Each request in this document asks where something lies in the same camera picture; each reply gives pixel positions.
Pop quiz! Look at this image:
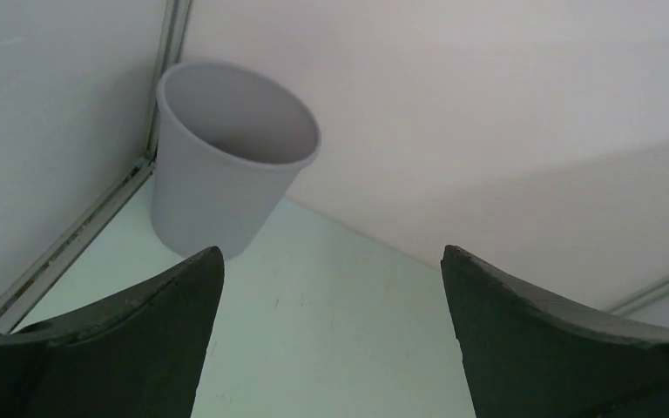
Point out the aluminium frame rail left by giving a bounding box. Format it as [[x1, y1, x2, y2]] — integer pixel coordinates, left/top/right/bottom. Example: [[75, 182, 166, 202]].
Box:
[[0, 1, 191, 332]]

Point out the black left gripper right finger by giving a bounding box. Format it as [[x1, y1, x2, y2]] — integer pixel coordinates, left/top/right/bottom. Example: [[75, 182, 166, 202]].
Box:
[[441, 246, 669, 417]]

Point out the aluminium frame rail right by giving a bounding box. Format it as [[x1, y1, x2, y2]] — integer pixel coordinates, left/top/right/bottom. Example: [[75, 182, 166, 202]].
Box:
[[606, 275, 669, 316]]

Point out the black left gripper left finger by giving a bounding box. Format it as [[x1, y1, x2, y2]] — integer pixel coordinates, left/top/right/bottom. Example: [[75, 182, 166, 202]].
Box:
[[0, 247, 224, 417]]

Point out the grey plastic trash bin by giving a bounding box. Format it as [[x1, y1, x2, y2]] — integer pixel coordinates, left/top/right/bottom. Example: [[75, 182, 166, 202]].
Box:
[[152, 61, 321, 260]]

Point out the aluminium frame rail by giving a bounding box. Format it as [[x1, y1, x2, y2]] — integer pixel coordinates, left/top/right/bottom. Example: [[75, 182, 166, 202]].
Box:
[[0, 1, 191, 332], [606, 275, 669, 316]]

